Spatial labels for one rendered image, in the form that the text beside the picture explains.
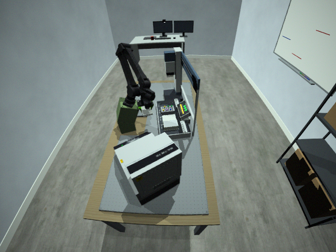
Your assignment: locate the white well pcr plate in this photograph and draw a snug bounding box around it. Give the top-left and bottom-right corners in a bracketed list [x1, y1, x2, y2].
[141, 106, 153, 117]

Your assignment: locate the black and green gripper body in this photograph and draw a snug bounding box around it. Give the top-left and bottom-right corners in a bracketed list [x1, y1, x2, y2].
[137, 100, 154, 107]

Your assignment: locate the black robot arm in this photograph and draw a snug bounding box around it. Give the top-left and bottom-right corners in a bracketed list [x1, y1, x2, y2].
[116, 43, 155, 109]

